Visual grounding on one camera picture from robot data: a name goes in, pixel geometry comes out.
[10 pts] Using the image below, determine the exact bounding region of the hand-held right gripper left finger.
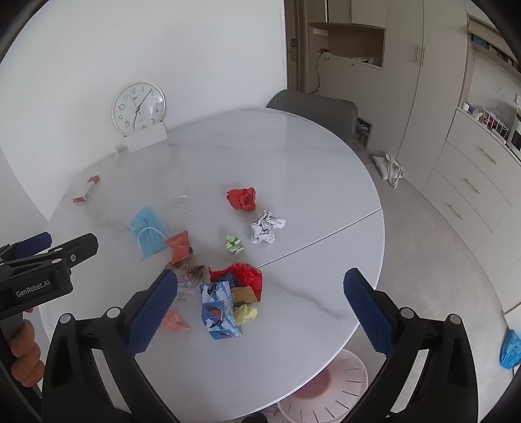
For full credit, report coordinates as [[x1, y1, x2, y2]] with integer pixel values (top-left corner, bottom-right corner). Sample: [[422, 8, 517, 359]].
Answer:
[[41, 268, 180, 423]]

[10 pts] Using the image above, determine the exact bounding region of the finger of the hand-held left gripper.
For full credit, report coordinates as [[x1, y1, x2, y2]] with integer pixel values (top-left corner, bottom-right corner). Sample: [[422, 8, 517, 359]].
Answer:
[[0, 233, 99, 281], [0, 232, 53, 265]]

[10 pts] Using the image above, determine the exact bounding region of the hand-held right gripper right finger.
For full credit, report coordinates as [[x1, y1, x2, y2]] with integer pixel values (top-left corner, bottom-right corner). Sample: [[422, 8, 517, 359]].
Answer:
[[343, 267, 479, 423]]

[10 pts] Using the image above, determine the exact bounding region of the orange paper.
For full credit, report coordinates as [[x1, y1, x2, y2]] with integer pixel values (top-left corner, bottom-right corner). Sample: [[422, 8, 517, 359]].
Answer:
[[162, 309, 191, 332]]

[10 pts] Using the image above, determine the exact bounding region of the brown snack wrapper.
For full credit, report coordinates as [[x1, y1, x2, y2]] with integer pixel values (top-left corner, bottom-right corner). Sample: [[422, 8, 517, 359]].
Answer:
[[165, 260, 205, 302]]

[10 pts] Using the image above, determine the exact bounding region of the blue patterned carton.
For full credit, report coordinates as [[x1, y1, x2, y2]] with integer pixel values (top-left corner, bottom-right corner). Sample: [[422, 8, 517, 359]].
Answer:
[[199, 281, 244, 339]]

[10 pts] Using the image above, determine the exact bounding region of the white slotted bin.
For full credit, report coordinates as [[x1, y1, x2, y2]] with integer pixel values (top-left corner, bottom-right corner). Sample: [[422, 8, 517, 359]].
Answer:
[[278, 348, 369, 423]]

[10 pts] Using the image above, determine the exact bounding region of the orange wrapper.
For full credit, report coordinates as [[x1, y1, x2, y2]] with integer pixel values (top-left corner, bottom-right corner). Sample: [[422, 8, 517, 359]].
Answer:
[[165, 230, 193, 264]]

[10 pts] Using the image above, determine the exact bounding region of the brown paper piece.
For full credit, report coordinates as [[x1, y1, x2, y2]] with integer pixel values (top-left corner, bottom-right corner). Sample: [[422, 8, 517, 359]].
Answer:
[[231, 286, 260, 307]]

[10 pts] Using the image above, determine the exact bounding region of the yellow paper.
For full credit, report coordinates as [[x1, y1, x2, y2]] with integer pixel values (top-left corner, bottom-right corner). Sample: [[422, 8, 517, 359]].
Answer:
[[233, 303, 258, 325]]

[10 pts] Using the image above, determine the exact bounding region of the red plastic bag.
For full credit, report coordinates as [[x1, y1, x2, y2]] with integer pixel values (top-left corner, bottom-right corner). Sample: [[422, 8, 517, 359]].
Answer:
[[208, 262, 263, 304]]

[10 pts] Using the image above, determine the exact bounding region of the person's left hand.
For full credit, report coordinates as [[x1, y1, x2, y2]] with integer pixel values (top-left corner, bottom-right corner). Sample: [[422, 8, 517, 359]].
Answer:
[[9, 307, 46, 388]]

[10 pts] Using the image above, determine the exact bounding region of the red and white small box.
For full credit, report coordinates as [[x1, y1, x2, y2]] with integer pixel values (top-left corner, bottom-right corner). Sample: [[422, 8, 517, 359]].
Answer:
[[73, 176, 101, 204]]

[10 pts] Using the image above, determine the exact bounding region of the blue face mask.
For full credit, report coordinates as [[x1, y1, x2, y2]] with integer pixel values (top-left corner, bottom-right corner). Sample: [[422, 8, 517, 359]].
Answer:
[[129, 206, 169, 261]]

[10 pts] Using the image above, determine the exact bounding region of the clear plastic cup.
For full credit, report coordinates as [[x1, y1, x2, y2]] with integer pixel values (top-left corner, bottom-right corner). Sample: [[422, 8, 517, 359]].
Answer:
[[165, 179, 196, 216]]

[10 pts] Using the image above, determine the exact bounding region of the white card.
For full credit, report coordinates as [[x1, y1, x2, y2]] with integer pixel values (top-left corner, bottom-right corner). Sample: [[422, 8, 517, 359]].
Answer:
[[123, 123, 169, 154]]

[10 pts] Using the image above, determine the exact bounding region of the white crumpled paper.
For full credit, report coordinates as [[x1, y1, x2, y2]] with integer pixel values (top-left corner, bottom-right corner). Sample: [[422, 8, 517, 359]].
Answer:
[[250, 210, 286, 245]]

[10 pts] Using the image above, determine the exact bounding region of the red crumpled paper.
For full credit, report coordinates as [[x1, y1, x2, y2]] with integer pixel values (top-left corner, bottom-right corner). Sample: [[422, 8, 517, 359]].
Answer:
[[226, 187, 258, 212]]

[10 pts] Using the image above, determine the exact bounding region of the blue plastic bag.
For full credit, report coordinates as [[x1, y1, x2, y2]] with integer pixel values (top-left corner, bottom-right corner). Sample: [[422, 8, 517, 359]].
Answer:
[[500, 329, 521, 370]]

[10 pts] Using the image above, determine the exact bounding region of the white tote bag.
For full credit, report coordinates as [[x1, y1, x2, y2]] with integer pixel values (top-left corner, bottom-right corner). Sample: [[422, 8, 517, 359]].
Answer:
[[372, 152, 406, 189]]

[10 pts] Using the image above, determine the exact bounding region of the beige drawer cabinet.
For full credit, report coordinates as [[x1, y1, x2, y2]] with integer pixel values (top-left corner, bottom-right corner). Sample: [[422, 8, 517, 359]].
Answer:
[[421, 108, 521, 255]]

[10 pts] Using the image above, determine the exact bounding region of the grey chair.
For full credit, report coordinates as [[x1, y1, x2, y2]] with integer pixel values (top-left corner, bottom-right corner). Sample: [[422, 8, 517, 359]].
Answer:
[[266, 89, 359, 143]]

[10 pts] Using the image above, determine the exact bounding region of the beige tall cabinet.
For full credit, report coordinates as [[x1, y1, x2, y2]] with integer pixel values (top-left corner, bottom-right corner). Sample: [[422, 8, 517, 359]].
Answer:
[[383, 0, 469, 196]]

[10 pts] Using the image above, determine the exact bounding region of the white kitchen appliance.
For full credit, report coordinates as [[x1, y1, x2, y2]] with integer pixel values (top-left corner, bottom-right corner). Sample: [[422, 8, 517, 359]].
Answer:
[[508, 114, 521, 157]]

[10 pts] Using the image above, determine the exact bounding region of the rack of jars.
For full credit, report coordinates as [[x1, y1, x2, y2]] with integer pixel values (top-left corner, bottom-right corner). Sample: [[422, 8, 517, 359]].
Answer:
[[478, 106, 511, 143]]

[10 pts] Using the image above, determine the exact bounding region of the beige shelf cabinet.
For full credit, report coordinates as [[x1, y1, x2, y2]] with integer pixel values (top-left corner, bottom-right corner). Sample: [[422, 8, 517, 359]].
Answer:
[[285, 0, 387, 151]]

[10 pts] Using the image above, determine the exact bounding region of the round white wall clock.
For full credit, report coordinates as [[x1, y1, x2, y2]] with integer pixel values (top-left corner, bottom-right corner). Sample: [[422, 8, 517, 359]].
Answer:
[[112, 81, 166, 136]]

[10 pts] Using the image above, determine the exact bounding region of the black cable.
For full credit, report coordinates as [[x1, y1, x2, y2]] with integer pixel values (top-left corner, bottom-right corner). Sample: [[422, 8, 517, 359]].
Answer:
[[311, 51, 326, 95]]

